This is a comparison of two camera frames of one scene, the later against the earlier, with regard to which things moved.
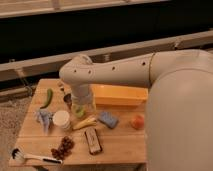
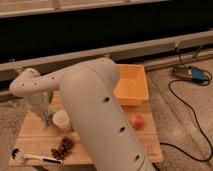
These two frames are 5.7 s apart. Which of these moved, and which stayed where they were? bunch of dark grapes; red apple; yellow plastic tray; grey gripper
Moved: grey gripper
Stayed: yellow plastic tray; bunch of dark grapes; red apple
